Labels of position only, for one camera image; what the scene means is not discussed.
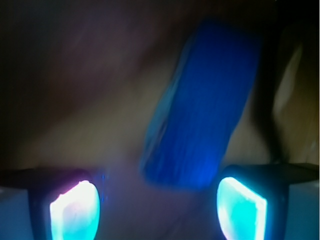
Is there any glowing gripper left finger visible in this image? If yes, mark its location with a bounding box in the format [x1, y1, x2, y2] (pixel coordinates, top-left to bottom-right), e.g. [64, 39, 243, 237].
[0, 168, 101, 240]

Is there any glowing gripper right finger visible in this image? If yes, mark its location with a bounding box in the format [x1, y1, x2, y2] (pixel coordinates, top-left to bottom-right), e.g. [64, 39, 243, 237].
[216, 163, 320, 240]

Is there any blue sponge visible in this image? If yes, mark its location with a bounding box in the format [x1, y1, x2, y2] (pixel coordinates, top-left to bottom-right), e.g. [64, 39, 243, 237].
[140, 20, 262, 189]

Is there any brown paper bag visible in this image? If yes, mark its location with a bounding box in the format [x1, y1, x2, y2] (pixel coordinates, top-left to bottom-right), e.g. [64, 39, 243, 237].
[0, 0, 320, 240]

